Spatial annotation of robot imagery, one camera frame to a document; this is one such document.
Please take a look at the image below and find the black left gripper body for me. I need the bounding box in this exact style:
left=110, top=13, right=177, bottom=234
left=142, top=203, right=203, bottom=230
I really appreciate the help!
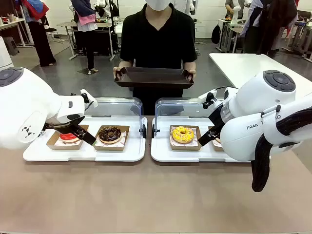
left=42, top=117, right=85, bottom=134

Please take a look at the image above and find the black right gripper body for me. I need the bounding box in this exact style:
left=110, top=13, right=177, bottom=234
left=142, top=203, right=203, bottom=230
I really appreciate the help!
left=207, top=105, right=224, bottom=128

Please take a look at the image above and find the brown cardboard donut tray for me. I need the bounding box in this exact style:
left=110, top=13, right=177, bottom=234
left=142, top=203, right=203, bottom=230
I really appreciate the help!
left=46, top=124, right=89, bottom=150
left=169, top=125, right=203, bottom=152
left=208, top=126, right=225, bottom=152
left=92, top=125, right=130, bottom=152

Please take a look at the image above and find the yellow sprinkled donut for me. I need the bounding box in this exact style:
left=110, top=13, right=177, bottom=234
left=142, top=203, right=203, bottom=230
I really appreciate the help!
left=171, top=126, right=195, bottom=144

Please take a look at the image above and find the dark brown serving tray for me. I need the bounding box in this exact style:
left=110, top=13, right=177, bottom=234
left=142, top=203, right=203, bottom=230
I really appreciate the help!
left=113, top=67, right=195, bottom=89

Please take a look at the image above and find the person right forearm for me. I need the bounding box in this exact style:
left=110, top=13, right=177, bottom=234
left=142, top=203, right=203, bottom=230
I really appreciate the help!
left=118, top=59, right=135, bottom=70

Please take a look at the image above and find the red glazed donut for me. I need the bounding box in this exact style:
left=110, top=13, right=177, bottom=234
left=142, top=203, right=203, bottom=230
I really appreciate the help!
left=59, top=132, right=79, bottom=145

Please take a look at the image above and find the chocolate sprinkled donut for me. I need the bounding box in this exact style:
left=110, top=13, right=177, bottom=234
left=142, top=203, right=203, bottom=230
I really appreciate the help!
left=98, top=126, right=122, bottom=144

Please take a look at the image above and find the person torso black shirt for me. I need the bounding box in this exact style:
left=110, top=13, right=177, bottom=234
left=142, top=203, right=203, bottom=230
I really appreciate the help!
left=119, top=2, right=198, bottom=117

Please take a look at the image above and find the person right hand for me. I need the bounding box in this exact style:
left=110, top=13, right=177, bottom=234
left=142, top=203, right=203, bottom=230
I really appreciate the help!
left=113, top=66, right=128, bottom=81

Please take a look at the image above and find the white display tray base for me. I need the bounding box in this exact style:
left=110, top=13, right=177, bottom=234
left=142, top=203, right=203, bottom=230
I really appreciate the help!
left=150, top=116, right=252, bottom=163
left=23, top=116, right=148, bottom=163

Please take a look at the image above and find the clear display lid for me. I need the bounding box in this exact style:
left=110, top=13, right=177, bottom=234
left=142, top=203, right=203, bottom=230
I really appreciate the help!
left=155, top=97, right=220, bottom=137
left=82, top=96, right=143, bottom=134

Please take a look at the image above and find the large white table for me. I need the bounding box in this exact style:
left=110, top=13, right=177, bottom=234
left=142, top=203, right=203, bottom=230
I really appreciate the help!
left=209, top=53, right=312, bottom=90

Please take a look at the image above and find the black backpack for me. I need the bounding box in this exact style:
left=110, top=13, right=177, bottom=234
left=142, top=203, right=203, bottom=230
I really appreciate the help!
left=211, top=23, right=221, bottom=45

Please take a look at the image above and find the white air purifier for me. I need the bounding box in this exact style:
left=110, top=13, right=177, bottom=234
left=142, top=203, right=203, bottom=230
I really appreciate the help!
left=0, top=36, right=14, bottom=72

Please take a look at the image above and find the bystander in black skirt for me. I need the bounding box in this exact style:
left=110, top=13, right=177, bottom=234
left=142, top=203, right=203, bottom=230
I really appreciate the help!
left=20, top=0, right=57, bottom=68

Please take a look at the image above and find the grey plastic stool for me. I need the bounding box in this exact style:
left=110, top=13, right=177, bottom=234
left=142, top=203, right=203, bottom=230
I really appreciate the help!
left=3, top=36, right=20, bottom=56

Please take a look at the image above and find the bystander in pink top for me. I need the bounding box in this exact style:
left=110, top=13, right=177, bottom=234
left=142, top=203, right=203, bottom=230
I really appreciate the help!
left=70, top=0, right=100, bottom=74

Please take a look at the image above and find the grey background desk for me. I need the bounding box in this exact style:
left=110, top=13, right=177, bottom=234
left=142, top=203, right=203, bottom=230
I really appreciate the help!
left=57, top=21, right=116, bottom=61

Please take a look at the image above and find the bystander with long dark hair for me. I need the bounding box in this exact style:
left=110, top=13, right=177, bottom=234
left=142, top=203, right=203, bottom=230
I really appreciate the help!
left=243, top=0, right=298, bottom=59

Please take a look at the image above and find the white face mask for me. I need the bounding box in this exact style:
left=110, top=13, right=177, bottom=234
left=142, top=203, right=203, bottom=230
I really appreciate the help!
left=145, top=0, right=169, bottom=11

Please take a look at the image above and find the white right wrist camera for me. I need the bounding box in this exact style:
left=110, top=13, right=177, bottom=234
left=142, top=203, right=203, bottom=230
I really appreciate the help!
left=198, top=90, right=218, bottom=109

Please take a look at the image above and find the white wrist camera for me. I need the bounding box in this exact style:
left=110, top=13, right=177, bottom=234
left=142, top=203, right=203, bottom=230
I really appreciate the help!
left=80, top=89, right=98, bottom=108
left=198, top=90, right=218, bottom=109

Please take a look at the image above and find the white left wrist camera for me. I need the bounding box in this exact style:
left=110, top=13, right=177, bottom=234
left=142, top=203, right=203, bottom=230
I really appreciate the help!
left=80, top=89, right=98, bottom=108

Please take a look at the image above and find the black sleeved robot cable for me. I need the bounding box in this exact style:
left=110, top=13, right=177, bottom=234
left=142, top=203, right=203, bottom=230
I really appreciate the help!
left=251, top=107, right=312, bottom=193

